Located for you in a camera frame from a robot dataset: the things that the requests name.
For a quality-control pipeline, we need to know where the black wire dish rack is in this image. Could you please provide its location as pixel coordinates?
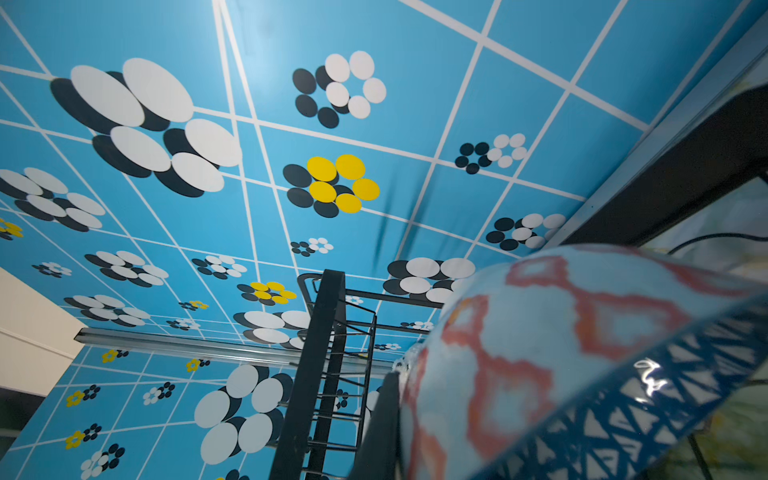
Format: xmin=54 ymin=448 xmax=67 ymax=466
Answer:
xmin=269 ymin=270 xmax=442 ymax=479

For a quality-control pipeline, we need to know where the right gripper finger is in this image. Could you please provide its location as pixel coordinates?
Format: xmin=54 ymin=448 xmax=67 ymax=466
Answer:
xmin=348 ymin=372 xmax=400 ymax=480

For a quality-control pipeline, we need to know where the blue triangle pattern bowl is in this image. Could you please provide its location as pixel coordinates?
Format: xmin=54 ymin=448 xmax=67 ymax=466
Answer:
xmin=400 ymin=244 xmax=767 ymax=479

